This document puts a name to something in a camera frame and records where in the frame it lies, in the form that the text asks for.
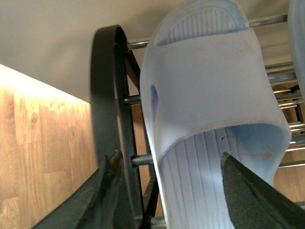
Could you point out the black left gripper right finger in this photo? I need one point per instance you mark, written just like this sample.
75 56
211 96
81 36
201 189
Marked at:
254 204

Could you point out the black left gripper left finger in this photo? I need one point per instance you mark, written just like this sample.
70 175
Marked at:
93 205

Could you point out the light blue slipper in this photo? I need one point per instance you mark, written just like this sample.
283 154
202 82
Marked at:
296 32
204 90

